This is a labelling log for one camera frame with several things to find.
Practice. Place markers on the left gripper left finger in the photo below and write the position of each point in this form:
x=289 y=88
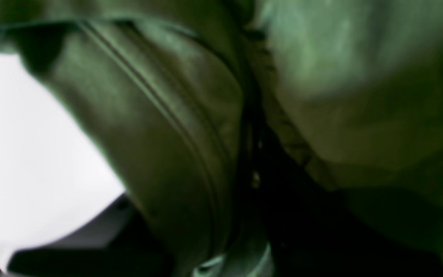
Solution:
x=116 y=243

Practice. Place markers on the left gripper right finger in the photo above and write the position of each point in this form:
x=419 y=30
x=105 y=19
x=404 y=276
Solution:
x=312 y=233

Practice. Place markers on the green t-shirt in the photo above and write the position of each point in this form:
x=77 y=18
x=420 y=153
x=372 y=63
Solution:
x=156 y=100

